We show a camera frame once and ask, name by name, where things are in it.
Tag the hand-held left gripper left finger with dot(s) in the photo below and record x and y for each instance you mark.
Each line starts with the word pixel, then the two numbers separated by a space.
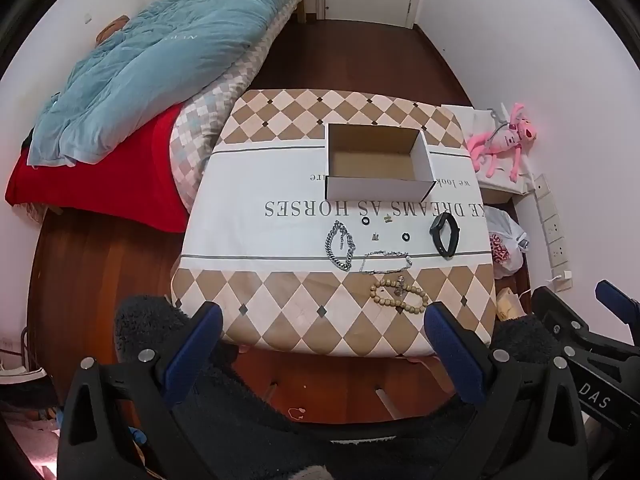
pixel 195 345

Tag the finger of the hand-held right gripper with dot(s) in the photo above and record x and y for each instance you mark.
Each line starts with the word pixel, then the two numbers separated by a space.
pixel 617 300
pixel 560 317

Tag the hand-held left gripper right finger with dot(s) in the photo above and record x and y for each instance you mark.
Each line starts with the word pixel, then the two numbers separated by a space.
pixel 450 350

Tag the black smart band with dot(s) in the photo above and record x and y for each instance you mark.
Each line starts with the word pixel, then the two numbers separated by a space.
pixel 445 247

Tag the white cardboard box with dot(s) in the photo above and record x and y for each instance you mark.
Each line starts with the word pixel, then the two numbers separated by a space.
pixel 375 187

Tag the white charger plug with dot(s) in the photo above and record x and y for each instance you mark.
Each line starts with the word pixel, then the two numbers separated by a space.
pixel 564 280

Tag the cream coloured bag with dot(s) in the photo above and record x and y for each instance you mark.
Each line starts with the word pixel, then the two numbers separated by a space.
pixel 507 305

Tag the white table leg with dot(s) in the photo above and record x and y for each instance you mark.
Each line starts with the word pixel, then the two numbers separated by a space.
pixel 387 402
pixel 272 390

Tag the white plastic bag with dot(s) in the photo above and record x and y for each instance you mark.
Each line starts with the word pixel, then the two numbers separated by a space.
pixel 502 255

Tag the diamond pattern printed tablecloth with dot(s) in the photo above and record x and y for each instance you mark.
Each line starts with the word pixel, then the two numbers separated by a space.
pixel 260 180

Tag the red blanket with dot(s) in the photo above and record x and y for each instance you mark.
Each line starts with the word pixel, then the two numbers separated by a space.
pixel 125 180

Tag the pink plush toy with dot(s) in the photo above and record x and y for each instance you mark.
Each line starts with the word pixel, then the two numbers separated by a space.
pixel 505 142

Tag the checkered mattress cover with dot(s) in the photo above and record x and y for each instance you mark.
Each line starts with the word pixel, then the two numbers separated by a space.
pixel 200 125

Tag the blue quilt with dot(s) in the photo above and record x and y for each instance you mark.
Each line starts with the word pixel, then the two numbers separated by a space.
pixel 165 50

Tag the brown wooden object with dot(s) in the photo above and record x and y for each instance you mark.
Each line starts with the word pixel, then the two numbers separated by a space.
pixel 112 27

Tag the wooden bed leg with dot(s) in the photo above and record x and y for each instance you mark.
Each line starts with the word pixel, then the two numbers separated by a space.
pixel 301 10

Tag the white wall outlet strip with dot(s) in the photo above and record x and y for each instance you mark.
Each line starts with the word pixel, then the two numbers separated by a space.
pixel 552 227

